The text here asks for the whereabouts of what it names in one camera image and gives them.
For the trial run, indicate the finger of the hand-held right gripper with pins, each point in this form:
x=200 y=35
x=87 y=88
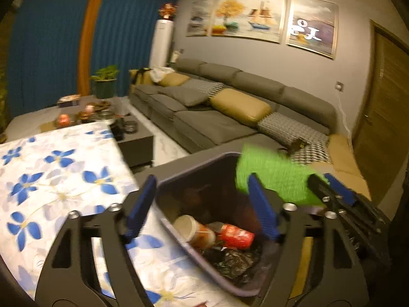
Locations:
x=340 y=188
x=324 y=192

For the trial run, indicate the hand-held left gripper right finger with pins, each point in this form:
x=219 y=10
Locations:
x=263 y=211

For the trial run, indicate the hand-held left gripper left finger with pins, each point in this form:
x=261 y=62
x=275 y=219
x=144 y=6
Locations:
x=140 y=208

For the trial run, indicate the red paper cup gold interior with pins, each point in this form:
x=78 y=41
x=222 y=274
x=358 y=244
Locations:
x=238 y=236

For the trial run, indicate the green foam net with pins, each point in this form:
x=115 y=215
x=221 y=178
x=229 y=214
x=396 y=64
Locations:
x=271 y=172

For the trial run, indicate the orange white paper cup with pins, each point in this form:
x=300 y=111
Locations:
x=188 y=227

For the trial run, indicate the grey plastic bin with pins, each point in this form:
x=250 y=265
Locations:
x=191 y=192

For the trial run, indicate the black plastic bag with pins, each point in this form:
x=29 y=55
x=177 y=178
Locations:
x=230 y=262

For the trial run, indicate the houndstooth yellow grey cushion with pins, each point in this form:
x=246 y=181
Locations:
x=316 y=153

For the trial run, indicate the small black device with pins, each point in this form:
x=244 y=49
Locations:
x=297 y=145

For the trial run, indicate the grey coffee table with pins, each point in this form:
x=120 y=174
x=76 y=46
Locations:
x=137 y=147

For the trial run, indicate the large houndstooth cushion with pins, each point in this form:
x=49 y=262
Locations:
x=287 y=128

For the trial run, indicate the blue floral tablecloth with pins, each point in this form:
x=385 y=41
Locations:
x=64 y=192

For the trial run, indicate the black kettle base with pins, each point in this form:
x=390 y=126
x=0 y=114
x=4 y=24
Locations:
x=118 y=131

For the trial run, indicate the black ashtray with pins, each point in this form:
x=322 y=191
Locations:
x=131 y=127

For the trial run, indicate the wooden door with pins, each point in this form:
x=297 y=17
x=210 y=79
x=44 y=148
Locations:
x=383 y=102

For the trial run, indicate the glass kettle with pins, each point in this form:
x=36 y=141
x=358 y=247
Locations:
x=105 y=117

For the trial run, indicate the grey sofa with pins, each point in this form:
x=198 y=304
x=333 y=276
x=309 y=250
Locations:
x=217 y=124

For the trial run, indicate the small brown ornament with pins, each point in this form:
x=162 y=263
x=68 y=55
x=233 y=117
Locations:
x=86 y=115

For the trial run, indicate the large yellow cushion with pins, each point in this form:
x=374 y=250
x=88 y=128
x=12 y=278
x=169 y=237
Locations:
x=239 y=105

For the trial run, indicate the round tea tray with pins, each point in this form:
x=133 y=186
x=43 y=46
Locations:
x=99 y=105

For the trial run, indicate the orange round figurine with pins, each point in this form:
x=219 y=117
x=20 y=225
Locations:
x=64 y=120

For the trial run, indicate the potted plant dark pot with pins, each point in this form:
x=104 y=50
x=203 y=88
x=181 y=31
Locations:
x=105 y=89

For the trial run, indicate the decorated flat box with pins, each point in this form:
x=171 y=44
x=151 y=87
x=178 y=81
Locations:
x=68 y=101

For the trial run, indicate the small yellow cushion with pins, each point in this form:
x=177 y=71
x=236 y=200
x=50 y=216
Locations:
x=172 y=79

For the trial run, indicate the black cloth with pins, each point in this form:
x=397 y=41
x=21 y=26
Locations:
x=139 y=75

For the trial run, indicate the white cloth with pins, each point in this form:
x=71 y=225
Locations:
x=159 y=73

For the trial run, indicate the small houndstooth cushion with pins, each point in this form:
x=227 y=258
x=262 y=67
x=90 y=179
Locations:
x=204 y=86

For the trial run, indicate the white handheld device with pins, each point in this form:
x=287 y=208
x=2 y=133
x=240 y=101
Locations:
x=175 y=56

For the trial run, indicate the white floor air conditioner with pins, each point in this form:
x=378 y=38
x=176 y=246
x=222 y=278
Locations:
x=161 y=44

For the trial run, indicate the framed purple sky painting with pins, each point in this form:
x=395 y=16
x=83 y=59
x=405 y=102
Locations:
x=311 y=25

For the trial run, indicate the blue curtain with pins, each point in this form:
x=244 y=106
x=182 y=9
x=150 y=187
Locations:
x=48 y=54
x=127 y=32

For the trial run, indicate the orange curtain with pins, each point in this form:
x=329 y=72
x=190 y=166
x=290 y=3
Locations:
x=88 y=38

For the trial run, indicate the wide framed sailboat painting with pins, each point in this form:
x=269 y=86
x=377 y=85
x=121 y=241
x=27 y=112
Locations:
x=249 y=19

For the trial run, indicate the artificial flower decoration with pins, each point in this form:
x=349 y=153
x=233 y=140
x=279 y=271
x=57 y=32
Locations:
x=167 y=11

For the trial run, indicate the small framed landscape painting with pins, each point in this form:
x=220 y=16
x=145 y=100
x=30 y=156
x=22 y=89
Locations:
x=199 y=17

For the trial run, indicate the wall socket with charger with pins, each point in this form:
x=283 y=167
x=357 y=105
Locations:
x=339 y=86

